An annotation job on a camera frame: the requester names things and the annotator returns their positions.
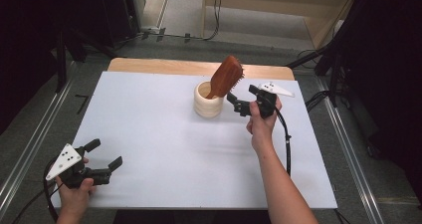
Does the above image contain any cream ribbed cup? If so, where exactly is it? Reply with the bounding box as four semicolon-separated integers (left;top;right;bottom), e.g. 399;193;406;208
193;81;226;119

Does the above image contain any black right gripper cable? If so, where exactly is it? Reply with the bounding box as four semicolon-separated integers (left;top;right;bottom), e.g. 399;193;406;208
273;106;294;177

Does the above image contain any light wooden table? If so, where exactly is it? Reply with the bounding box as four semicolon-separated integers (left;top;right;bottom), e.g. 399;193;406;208
107;57;296;82

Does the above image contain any black metal stand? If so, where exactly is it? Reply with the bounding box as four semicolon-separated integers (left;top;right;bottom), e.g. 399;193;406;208
53;26;117;95
313;34;353;109

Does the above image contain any black hanging cable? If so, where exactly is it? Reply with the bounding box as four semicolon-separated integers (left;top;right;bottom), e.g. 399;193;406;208
201;0;224;42

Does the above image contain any person's right hand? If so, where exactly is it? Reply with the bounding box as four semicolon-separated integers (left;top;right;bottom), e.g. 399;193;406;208
245;97;284;156

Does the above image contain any black floor cable bundle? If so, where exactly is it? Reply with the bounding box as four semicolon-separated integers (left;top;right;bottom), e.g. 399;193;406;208
304;90;331;113
286;47;333;70

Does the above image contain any white board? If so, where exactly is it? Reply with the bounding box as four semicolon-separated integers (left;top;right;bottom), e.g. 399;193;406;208
49;71;338;210

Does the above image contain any person's left hand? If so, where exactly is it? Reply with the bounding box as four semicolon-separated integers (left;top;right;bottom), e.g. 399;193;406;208
54;156;98;216

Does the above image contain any dark curtain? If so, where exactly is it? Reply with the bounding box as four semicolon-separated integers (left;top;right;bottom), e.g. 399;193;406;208
342;0;422;202
0;0;69;136

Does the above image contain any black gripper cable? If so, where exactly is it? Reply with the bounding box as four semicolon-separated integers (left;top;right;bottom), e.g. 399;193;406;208
11;155;65;224
273;106;294;177

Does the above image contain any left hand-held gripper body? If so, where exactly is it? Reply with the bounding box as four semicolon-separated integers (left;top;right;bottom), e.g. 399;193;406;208
45;142;112;189

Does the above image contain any light wooden shelf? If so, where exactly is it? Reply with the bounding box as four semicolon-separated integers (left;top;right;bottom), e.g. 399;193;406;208
201;0;362;51

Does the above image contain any black cabinet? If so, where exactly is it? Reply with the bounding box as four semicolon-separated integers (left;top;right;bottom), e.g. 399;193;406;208
64;0;142;49

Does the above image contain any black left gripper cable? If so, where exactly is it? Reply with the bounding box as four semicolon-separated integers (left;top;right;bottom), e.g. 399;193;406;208
11;155;65;224

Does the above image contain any brown wooden hairbrush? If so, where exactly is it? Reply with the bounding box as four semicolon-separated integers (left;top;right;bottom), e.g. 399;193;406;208
205;55;246;101

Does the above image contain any aluminium rail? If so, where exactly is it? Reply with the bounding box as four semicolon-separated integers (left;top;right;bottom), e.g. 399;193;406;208
316;76;386;224
0;60;80;216

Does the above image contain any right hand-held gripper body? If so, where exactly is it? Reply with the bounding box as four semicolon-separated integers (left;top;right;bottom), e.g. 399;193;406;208
233;81;296;119

